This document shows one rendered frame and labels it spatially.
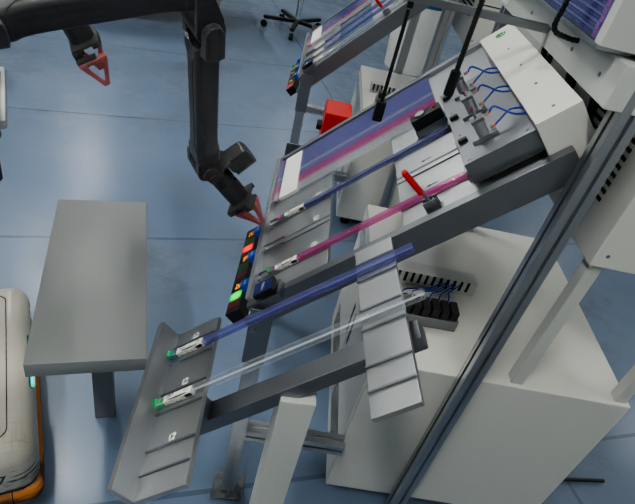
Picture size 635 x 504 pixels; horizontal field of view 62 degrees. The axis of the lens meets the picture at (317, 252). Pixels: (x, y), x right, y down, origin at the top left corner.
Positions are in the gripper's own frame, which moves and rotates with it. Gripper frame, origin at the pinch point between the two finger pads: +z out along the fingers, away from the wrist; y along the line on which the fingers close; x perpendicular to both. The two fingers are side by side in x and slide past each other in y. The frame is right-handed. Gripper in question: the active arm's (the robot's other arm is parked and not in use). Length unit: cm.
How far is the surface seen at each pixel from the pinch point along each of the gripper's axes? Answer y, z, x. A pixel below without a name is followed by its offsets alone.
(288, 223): -5.2, 1.6, -8.6
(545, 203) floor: 182, 179, -66
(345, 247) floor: 92, 81, 25
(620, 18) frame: -33, -17, -85
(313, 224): -11.7, 1.5, -17.0
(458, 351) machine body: -26, 45, -32
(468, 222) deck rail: -33, 5, -52
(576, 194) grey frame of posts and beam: -36, 6, -70
